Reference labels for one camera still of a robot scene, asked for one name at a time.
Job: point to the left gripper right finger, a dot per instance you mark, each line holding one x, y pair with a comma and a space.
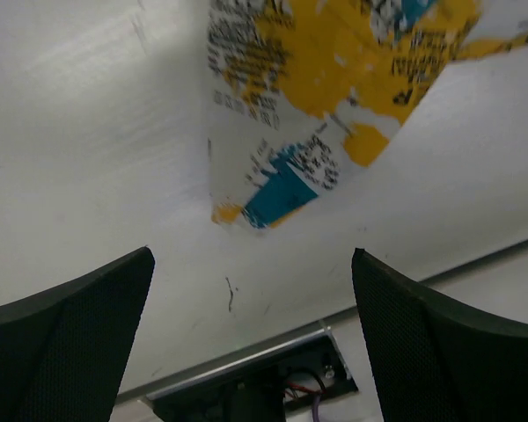
434, 358

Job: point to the white yellow teal printed shorts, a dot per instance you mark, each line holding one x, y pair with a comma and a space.
305, 94

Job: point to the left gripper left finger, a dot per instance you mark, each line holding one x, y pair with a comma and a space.
63, 351

